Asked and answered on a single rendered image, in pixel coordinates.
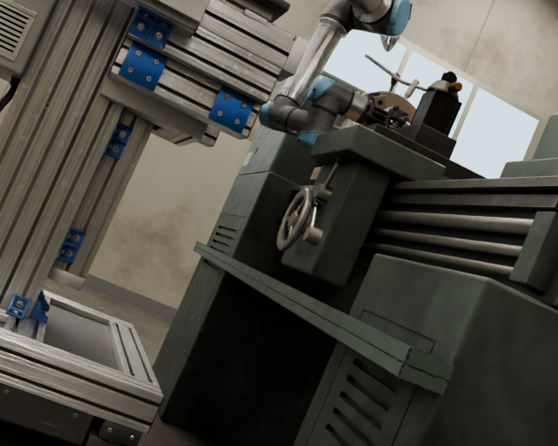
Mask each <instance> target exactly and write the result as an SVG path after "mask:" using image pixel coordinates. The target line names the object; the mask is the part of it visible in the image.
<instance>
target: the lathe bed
mask: <svg viewBox="0 0 558 446"><path fill-rule="evenodd" d="M375 254H382V255H386V256H390V257H395V258H402V259H406V260H410V261H415V262H418V263H423V264H427V265H434V266H438V267H443V268H447V269H451V270H455V271H459V272H464V273H471V274H475V275H479V276H484V277H488V278H491V279H493V280H495V281H498V282H500V283H502V284H504V285H506V286H508V287H511V288H513V289H515V290H517V291H519V292H521V293H524V294H525V295H527V296H530V297H532V298H534V299H537V300H539V301H540V302H542V303H544V304H547V305H550V306H552V307H554V308H555V309H557V310H558V176H539V177H516V178H494V179H471V180H449V181H403V182H389V185H388V187H387V189H386V191H385V193H384V197H383V199H382V201H381V203H380V205H379V207H378V210H377V212H376V215H375V217H374V219H373V222H372V224H371V226H370V229H369V231H368V234H367V236H366V238H365V241H364V243H363V245H362V247H361V249H360V253H359V255H358V257H357V259H356V261H355V264H354V266H353V271H355V272H356V273H360V274H363V275H366V273H367V271H368V268H369V266H370V263H371V261H372V259H373V256H374V255H375Z"/></svg>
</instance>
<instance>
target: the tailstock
mask: <svg viewBox="0 0 558 446"><path fill-rule="evenodd" d="M539 176H558V112H556V113H553V114H551V115H550V117H549V118H548V121H547V123H546V126H545V128H544V131H543V133H542V135H541V137H540V139H539V143H538V145H537V148H536V149H535V152H534V154H533V156H532V159H531V160H522V161H510V162H507V163H506V164H505V165H504V168H503V170H502V172H501V175H500V178H516V177H539Z"/></svg>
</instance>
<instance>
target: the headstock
mask: <svg viewBox="0 0 558 446"><path fill-rule="evenodd" d="M321 75H322V76H325V77H328V78H330V79H332V80H334V81H336V82H338V83H340V84H342V85H344V86H346V87H348V88H350V89H352V90H354V91H356V92H357V91H358V90H359V91H360V94H361V95H362V94H365V93H368V92H366V91H364V90H362V89H360V88H357V87H355V86H353V85H352V84H350V83H348V82H346V81H343V80H341V79H339V78H338V77H337V76H335V75H333V74H331V73H328V72H326V71H324V70H323V71H322V73H321ZM285 82H286V81H285ZM285 82H284V83H285ZM284 83H282V84H280V85H279V86H277V87H276V89H275V93H274V94H273V96H272V99H271V101H275V99H276V98H277V96H278V94H279V93H280V91H281V89H282V87H283V85H284ZM311 105H312V102H311V100H309V99H308V98H307V99H306V101H305V102H304V104H303V106H302V108H301V109H300V110H304V111H307V112H309V109H310V107H311ZM297 138H298V137H297V136H293V135H289V134H286V133H283V132H280V131H276V130H272V129H270V128H268V127H264V126H263V125H261V123H260V126H259V129H258V131H257V133H256V135H255V137H254V139H253V141H252V145H251V147H250V149H249V151H248V153H247V155H246V157H245V160H244V162H243V164H242V167H241V169H240V171H239V174H238V176H239V175H246V174H253V173H265V172H272V173H275V174H277V175H279V176H282V177H284V178H285V179H287V180H289V181H292V182H295V183H297V184H298V185H300V186H313V185H314V182H311V181H310V178H311V176H312V174H313V171H314V169H315V167H322V166H323V165H324V164H323V163H321V162H319V161H317V160H315V159H313V158H310V157H309V154H310V152H311V150H310V149H308V148H305V147H303V146H301V145H300V144H298V142H297ZM301 153H302V155H301ZM303 153H304V154H303ZM294 158H295V159H294ZM300 162H301V163H300ZM295 165H296V166H295ZM303 165H304V166H303ZM294 166H295V167H294ZM301 168H304V169H301ZM305 168H306V169H305ZM299 169H301V170H299ZM304 170H305V171H304ZM292 173H293V174H292ZM293 175H294V176H293ZM301 175H303V176H301ZM304 175H305V176H304ZM309 175H310V176H309ZM292 176H293V177H292ZM299 177H300V178H299ZM301 177H302V178H301ZM304 177H305V178H304ZM303 178H304V180H303ZM306 178H307V179H306ZM301 180H302V181H301ZM310 184H311V185H310Z"/></svg>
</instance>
